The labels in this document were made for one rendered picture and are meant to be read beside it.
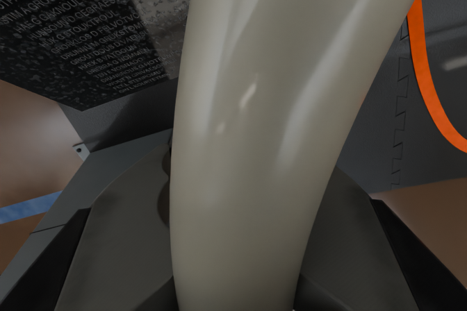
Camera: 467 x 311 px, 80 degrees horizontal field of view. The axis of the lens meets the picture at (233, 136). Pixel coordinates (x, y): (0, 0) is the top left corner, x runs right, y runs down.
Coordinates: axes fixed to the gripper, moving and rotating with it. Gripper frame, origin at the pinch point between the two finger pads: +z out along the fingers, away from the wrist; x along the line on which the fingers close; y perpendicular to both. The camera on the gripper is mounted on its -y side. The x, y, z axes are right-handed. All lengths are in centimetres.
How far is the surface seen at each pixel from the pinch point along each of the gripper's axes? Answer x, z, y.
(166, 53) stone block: -7.1, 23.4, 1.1
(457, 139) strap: 94, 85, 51
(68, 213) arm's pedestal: -49, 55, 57
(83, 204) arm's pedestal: -46, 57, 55
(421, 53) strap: 67, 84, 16
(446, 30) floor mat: 73, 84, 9
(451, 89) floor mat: 83, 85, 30
